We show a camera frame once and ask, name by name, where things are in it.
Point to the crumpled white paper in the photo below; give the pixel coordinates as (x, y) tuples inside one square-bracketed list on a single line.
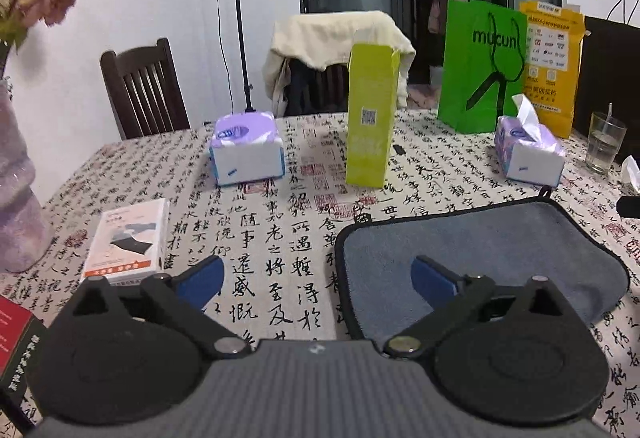
[(632, 173)]

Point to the red and black box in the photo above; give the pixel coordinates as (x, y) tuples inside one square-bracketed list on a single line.
[(15, 348)]

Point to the purple tissue pack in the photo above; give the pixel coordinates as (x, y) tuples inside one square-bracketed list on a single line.
[(245, 148), (530, 153)]

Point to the white product box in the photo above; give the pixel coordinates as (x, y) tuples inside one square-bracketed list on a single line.
[(127, 238)]

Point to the black lamp stand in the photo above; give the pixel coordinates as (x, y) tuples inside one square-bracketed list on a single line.
[(239, 18)]

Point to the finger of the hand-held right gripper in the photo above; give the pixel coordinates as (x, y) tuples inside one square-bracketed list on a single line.
[(630, 208)]

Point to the green paper bag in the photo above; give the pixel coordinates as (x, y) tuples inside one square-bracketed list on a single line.
[(465, 83)]

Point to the grey towel with black edge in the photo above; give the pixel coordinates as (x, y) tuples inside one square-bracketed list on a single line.
[(500, 243)]

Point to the yellow paper bag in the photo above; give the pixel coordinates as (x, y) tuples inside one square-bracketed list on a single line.
[(555, 63)]

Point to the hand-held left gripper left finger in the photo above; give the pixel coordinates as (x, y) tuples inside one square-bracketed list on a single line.
[(202, 280)]

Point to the dark wooden chair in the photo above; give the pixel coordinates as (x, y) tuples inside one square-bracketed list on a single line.
[(315, 90), (145, 93)]

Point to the calligraphy printed tablecloth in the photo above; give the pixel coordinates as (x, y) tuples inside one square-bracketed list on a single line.
[(280, 218)]

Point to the tall yellow-green carton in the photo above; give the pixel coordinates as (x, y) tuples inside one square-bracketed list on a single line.
[(370, 118)]

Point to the pale pink vase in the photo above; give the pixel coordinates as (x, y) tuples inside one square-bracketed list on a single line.
[(17, 198)]

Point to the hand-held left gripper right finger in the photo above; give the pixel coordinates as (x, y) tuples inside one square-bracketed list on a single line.
[(432, 280)]

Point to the cream cloth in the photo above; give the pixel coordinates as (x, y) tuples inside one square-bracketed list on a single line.
[(320, 38)]

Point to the clear drinking glass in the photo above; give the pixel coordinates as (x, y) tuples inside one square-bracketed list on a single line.
[(604, 143)]

